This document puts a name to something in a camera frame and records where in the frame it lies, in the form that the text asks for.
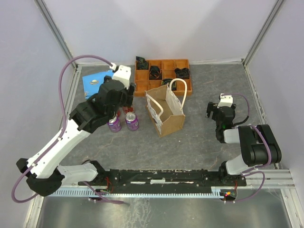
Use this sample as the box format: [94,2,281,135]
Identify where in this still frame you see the red cola can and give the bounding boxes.
[122,106,134,114]

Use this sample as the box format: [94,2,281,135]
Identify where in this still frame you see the purple can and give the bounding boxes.
[107,115,122,133]
[125,112,139,131]

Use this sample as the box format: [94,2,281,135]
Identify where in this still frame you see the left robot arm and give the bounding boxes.
[16,76,136,197]

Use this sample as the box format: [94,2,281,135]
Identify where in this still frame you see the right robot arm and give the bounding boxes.
[206,102,282,186]

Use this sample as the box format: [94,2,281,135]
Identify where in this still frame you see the brown canvas bag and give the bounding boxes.
[145,78,188,137]

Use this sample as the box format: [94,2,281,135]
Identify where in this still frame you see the blue printed folded cloth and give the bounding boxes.
[82,70,114,99]

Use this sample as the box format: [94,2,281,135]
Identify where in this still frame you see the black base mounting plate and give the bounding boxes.
[88,168,247,195]

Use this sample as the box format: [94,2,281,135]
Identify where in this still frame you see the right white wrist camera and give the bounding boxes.
[217,93,233,108]

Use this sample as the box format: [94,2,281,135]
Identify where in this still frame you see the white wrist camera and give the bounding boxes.
[217,93,233,108]
[110,63,131,89]

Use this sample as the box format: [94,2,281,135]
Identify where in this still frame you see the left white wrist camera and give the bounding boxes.
[110,63,131,89]

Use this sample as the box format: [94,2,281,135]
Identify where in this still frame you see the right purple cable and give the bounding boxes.
[223,93,273,204]

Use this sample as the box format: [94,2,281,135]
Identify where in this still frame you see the right aluminium corner post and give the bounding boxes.
[242,0,285,67]

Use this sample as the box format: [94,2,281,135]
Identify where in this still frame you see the aluminium corner post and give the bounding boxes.
[242,0,285,67]
[34,0,73,60]

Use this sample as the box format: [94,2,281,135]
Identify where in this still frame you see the aluminium frame rail front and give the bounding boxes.
[35,168,295,190]

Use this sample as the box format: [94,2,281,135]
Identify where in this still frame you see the left aluminium corner post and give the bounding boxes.
[34,0,73,60]

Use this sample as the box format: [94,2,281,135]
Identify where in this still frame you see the blue slotted cable duct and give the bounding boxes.
[50,188,224,199]

